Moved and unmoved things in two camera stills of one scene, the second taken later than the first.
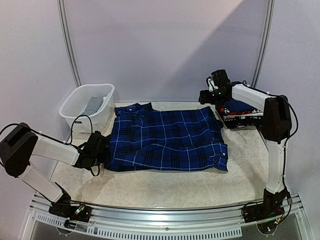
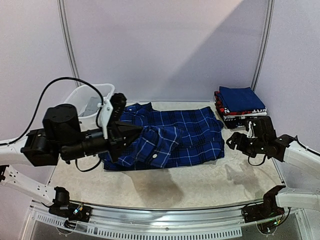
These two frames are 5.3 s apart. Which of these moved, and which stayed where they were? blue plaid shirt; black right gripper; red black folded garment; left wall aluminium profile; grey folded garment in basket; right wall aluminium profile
Moved: black right gripper; blue plaid shirt
Stayed: grey folded garment in basket; red black folded garment; left wall aluminium profile; right wall aluminium profile
